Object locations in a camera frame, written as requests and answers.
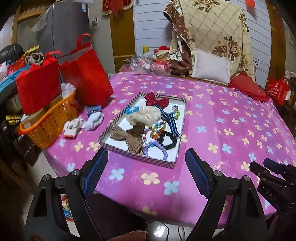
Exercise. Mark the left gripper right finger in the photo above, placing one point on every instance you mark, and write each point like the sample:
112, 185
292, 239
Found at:
201, 173

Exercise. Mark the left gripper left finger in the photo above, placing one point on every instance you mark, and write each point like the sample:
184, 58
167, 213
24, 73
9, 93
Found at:
92, 171

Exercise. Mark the striped jewelry box tray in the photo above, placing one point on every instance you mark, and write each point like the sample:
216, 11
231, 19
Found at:
154, 153

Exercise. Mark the left hand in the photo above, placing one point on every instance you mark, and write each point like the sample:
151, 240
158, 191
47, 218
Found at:
138, 235

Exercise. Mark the pink floral bed sheet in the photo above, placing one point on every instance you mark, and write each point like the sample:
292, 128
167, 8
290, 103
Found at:
226, 129

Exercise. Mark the white sock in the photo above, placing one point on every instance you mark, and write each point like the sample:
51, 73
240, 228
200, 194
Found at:
94, 120

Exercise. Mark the brown fabric bow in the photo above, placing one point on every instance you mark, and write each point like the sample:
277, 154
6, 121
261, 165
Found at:
134, 144

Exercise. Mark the black scrunchie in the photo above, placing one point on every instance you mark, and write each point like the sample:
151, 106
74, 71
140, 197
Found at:
167, 140

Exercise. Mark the orange plastic basket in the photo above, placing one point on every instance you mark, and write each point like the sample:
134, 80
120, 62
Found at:
48, 128

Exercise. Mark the blue striped ribbon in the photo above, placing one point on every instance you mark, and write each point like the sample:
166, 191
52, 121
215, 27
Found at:
169, 119

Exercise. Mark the cream lace scrunchie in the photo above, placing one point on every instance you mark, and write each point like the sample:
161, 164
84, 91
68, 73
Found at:
147, 115

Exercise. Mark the red bow hair clip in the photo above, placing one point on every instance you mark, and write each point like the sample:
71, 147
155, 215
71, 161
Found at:
151, 100

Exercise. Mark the red shopping bag by shelf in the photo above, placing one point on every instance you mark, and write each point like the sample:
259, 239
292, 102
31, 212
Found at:
277, 90

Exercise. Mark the red frilled cushion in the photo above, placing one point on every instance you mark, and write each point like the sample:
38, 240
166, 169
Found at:
247, 86

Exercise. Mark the red tote bag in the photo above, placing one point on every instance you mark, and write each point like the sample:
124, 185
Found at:
39, 85
83, 69

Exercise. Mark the white pillow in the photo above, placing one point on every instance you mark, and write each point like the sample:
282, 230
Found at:
211, 67

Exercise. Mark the clear plastic bag pile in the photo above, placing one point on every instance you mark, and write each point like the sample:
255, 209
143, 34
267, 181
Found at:
147, 63

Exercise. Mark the floral beige quilt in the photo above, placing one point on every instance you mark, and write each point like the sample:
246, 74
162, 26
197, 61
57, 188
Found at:
216, 27

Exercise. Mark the grey refrigerator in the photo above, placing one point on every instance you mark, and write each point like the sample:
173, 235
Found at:
67, 20

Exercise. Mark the red hanging wall decoration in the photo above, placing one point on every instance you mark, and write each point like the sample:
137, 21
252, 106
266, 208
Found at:
113, 7

